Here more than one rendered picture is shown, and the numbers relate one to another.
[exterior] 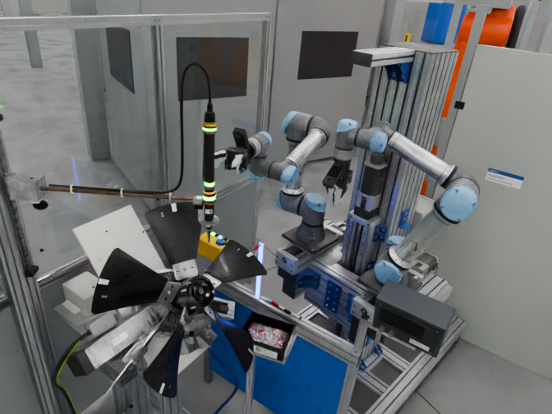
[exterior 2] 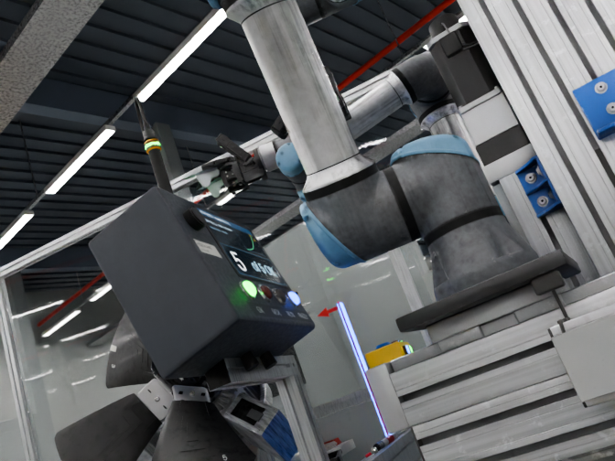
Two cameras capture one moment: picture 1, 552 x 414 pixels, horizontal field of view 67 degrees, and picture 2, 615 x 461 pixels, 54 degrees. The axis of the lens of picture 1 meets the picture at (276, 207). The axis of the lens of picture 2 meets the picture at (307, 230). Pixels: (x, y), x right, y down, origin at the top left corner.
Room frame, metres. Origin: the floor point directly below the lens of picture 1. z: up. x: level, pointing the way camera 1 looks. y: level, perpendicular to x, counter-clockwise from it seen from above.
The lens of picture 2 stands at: (1.12, -1.31, 0.95)
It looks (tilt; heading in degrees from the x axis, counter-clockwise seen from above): 17 degrees up; 72
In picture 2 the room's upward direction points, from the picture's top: 20 degrees counter-clockwise
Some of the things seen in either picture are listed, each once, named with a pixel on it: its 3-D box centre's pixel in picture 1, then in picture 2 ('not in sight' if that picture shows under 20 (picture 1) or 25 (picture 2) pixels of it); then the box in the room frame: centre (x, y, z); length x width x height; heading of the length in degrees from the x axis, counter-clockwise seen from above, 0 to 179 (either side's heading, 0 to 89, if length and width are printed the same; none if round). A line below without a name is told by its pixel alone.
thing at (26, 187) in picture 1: (25, 186); not in sight; (1.26, 0.86, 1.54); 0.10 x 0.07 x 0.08; 93
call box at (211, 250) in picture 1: (213, 247); (393, 365); (1.75, 0.29, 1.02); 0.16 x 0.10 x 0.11; 58
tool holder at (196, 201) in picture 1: (206, 209); not in sight; (1.29, 0.24, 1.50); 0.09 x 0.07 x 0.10; 93
